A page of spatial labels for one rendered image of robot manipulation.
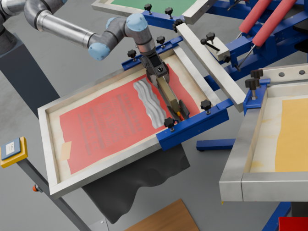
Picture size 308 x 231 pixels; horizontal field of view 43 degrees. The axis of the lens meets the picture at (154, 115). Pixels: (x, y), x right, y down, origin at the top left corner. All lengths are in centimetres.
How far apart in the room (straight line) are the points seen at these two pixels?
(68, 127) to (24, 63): 52
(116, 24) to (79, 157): 59
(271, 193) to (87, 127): 127
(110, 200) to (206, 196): 86
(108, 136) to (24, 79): 73
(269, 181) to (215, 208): 182
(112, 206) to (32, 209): 126
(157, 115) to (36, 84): 86
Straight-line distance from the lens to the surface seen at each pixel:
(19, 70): 225
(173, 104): 162
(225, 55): 171
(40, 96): 236
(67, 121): 194
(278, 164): 83
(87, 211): 281
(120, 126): 175
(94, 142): 176
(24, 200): 318
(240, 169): 73
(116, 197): 186
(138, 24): 157
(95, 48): 156
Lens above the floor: 213
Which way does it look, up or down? 43 degrees down
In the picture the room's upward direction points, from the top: 25 degrees counter-clockwise
